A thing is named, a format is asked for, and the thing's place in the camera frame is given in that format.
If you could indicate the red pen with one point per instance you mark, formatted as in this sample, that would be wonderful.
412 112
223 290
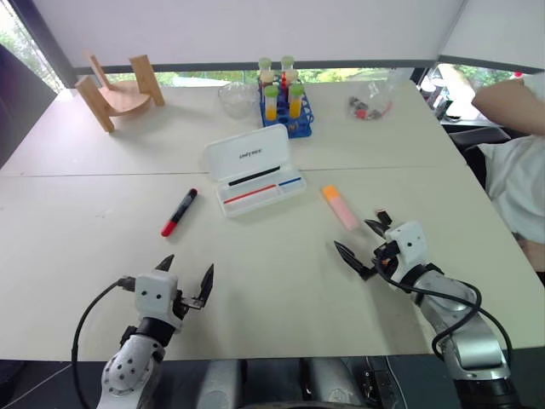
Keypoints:
249 194

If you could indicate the black device with buttons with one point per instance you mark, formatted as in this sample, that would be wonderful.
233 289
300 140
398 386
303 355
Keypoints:
379 381

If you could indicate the wide white roller blind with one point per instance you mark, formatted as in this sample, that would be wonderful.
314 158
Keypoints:
255 30

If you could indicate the red and black marker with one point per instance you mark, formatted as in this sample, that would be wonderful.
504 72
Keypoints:
181 211

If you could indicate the blue test tube rack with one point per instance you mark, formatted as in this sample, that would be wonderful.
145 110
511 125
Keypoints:
298 125

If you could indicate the wooden curved stand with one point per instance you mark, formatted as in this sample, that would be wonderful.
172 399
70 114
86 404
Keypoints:
123 96

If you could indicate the clear plastic bag with parts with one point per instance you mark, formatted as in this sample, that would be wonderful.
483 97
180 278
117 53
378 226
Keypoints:
370 102

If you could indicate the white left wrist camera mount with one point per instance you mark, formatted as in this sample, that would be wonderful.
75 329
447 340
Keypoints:
155 294

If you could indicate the short blue pen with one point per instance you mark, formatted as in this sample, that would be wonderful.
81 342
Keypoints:
290 181

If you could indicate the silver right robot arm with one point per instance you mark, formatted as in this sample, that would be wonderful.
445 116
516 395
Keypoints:
466 328

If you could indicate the red rod in rack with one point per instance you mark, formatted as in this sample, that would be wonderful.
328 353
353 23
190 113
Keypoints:
282 83

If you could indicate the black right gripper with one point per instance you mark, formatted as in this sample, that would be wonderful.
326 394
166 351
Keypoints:
386 255

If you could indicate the white open pencil case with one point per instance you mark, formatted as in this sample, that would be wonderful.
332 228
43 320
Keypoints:
251 157

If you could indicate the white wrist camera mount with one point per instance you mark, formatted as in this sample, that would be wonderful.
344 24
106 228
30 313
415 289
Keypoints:
409 245
155 294

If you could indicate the dark window frame bar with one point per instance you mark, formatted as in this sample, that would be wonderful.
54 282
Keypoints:
213 67

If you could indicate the green capped tube cream contents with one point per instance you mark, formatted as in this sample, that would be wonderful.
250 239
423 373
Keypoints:
288 68
266 70

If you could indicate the dark grey partition panel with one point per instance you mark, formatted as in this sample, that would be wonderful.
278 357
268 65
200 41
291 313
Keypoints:
21 115

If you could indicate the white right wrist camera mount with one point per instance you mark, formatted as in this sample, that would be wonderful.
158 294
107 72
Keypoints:
409 245

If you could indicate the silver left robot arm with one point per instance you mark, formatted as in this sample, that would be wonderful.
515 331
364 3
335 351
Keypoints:
130 366

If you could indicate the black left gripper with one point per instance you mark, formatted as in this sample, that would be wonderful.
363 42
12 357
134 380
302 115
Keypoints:
182 304

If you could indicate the narrow white roller blind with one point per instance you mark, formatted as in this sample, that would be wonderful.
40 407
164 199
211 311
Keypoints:
498 30

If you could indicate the clear glass bowl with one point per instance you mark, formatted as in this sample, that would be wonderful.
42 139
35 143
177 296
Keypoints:
238 100

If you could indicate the green capped tube orange liquid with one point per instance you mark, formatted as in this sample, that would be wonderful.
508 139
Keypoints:
271 102
295 100

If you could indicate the person bare forearm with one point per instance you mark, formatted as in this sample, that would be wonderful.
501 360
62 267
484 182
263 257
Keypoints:
511 106

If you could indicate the black pen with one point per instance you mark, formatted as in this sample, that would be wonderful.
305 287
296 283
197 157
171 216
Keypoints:
253 176

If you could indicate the person in white shirt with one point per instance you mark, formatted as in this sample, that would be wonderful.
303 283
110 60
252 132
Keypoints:
517 179

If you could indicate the black office chair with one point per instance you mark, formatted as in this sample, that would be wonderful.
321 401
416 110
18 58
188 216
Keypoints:
472 145

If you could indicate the orange and pink highlighter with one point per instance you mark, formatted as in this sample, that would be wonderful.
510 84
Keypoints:
340 209

